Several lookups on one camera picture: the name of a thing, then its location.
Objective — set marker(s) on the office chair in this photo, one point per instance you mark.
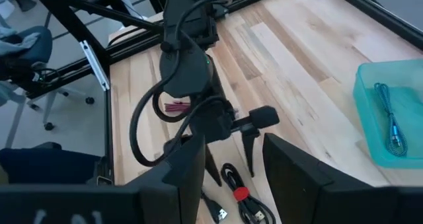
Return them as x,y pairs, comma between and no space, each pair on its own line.
39,49

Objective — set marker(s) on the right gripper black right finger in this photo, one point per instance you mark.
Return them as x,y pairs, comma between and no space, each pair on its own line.
297,191

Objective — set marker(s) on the grey cloth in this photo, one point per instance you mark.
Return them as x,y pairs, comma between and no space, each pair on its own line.
16,42

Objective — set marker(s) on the black aluminium table frame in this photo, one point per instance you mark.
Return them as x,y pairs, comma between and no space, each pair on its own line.
66,19

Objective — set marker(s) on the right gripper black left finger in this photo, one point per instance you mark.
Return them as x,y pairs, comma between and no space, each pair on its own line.
185,184

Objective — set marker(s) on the teal plastic bin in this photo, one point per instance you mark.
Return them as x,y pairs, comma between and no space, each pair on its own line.
370,125

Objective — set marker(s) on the person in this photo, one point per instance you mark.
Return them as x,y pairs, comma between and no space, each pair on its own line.
49,164

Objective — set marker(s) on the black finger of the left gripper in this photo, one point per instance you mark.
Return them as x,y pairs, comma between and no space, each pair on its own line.
212,168
250,148

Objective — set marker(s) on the silver frame bracket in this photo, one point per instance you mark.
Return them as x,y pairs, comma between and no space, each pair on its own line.
96,67

